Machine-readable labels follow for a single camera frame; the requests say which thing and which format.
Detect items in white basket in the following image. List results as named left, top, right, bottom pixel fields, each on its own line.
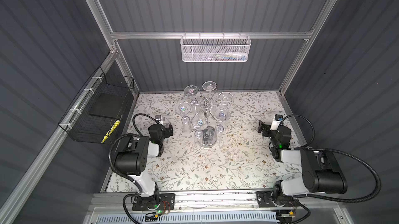
left=204, top=52, right=247, bottom=62

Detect black wire basket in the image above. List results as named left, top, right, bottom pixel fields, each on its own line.
left=59, top=69, right=135, bottom=145

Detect white wire mesh basket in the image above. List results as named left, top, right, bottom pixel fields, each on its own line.
left=180, top=35, right=251, bottom=63

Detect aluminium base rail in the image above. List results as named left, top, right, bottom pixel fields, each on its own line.
left=90, top=188, right=340, bottom=214

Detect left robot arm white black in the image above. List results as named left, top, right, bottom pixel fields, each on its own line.
left=109, top=124, right=175, bottom=213

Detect floral patterned table mat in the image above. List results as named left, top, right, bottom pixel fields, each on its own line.
left=128, top=92, right=301, bottom=191

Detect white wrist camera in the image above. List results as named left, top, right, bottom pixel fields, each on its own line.
left=270, top=114, right=283, bottom=130
left=155, top=115, right=164, bottom=124

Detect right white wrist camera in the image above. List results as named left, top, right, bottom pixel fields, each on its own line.
left=270, top=114, right=283, bottom=130

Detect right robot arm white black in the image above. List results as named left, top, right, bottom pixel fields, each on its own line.
left=257, top=115, right=348, bottom=207

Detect chrome wine glass rack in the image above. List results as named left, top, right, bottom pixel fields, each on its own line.
left=188, top=92, right=234, bottom=148

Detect yellow black striped item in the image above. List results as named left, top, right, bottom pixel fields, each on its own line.
left=101, top=119, right=121, bottom=144

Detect right black corrugated cable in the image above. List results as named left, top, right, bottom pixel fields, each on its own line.
left=280, top=114, right=382, bottom=203

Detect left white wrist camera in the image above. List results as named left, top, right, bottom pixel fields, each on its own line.
left=155, top=115, right=164, bottom=124

